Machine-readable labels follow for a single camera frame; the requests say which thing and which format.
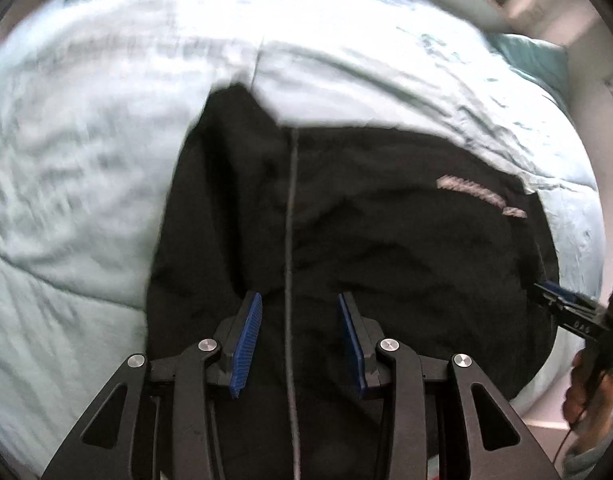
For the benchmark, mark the person's right hand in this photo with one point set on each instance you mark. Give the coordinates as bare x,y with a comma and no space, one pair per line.
594,405

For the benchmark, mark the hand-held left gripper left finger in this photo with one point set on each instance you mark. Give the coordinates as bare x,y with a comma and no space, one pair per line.
247,340

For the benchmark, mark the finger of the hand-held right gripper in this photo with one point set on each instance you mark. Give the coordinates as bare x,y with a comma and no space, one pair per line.
571,312

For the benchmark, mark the teal pillow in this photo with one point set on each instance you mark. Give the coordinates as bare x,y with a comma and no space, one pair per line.
534,62

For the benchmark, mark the light blue comforter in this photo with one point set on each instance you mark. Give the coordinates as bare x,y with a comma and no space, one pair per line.
86,160

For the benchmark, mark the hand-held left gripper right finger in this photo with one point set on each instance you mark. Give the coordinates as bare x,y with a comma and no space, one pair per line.
350,340

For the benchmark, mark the black jacket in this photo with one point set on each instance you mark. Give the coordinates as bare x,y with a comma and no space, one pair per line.
386,220

